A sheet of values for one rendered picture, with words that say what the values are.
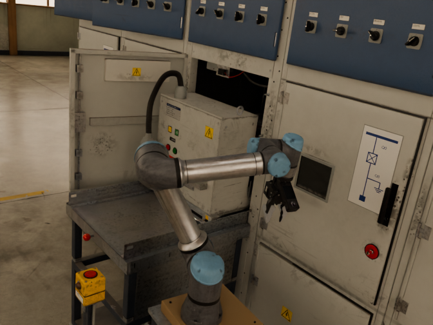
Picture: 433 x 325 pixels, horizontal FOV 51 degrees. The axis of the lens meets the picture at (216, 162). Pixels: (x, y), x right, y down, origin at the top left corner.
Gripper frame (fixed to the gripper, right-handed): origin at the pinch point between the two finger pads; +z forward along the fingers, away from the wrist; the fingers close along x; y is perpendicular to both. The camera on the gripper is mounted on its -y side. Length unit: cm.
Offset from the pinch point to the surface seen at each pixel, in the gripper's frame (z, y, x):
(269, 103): -29, 46, -14
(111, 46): -10, 186, 31
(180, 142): 1, 68, 17
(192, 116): -15, 64, 15
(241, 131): -14.8, 47.2, -3.9
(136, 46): -20, 156, 22
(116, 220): 34, 53, 49
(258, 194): 13.7, 37.4, -14.1
